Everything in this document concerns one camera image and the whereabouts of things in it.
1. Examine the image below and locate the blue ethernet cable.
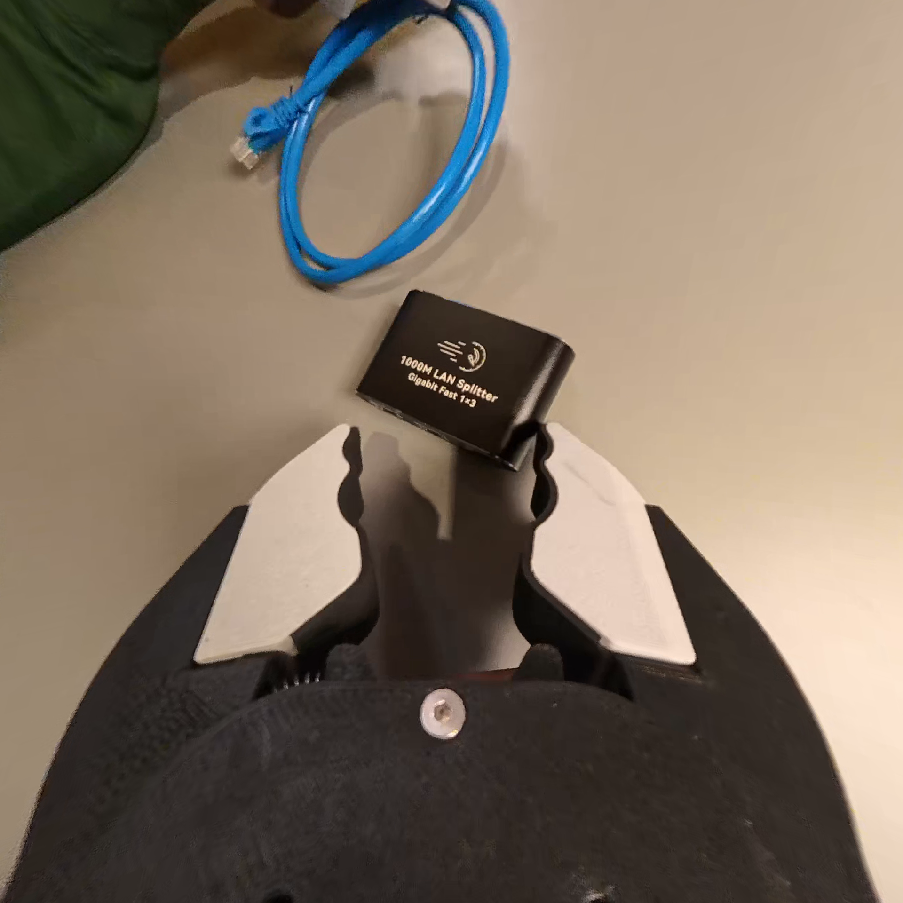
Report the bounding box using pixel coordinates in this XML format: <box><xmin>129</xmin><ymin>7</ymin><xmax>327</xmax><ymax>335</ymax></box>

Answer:
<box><xmin>231</xmin><ymin>0</ymin><xmax>510</xmax><ymax>286</ymax></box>

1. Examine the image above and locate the person's left forearm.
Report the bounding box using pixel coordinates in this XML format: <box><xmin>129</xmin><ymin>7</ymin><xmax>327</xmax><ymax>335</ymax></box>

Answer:
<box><xmin>0</xmin><ymin>0</ymin><xmax>216</xmax><ymax>253</ymax></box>

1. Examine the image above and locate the black ethernet port splitter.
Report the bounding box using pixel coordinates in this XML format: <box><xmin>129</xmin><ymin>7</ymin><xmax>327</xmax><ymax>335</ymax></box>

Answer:
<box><xmin>355</xmin><ymin>289</ymin><xmax>576</xmax><ymax>472</ymax></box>

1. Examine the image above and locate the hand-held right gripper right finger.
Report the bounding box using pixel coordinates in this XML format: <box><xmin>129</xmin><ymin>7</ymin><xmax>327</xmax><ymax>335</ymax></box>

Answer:
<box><xmin>514</xmin><ymin>422</ymin><xmax>699</xmax><ymax>667</ymax></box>

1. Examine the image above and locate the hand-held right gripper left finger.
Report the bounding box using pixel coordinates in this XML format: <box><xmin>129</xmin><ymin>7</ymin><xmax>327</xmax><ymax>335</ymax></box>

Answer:
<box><xmin>192</xmin><ymin>423</ymin><xmax>382</xmax><ymax>667</ymax></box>

